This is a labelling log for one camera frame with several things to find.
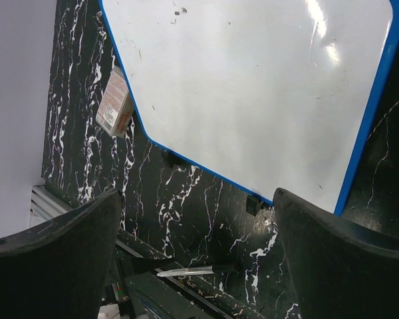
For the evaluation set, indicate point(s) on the small white orange box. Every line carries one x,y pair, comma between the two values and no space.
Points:
116,107

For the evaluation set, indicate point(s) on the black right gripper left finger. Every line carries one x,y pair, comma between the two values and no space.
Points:
58,269

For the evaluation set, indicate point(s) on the aluminium rail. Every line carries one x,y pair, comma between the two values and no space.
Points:
45,206

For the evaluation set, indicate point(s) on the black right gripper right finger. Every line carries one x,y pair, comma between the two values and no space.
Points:
339,269

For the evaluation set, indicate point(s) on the blue framed whiteboard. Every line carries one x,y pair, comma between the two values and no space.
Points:
264,94

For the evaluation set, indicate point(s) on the black capped whiteboard marker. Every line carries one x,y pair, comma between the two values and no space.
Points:
198,271

